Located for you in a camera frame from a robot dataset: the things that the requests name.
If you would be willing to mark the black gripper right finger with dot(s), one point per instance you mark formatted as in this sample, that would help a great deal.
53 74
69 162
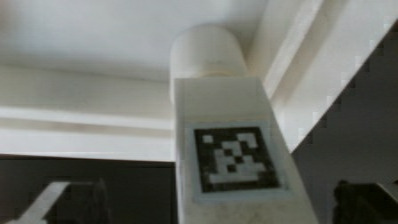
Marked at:
364 204

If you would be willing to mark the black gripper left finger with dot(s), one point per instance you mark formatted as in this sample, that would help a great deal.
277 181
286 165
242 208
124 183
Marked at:
71 203

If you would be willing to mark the white table leg with tag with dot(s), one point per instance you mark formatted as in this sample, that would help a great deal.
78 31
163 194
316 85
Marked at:
236 178

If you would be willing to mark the white square table top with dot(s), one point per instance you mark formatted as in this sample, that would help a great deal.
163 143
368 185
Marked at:
85 50

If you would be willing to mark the white U-shaped obstacle fence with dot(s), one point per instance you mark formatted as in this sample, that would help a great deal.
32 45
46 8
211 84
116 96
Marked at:
300 98

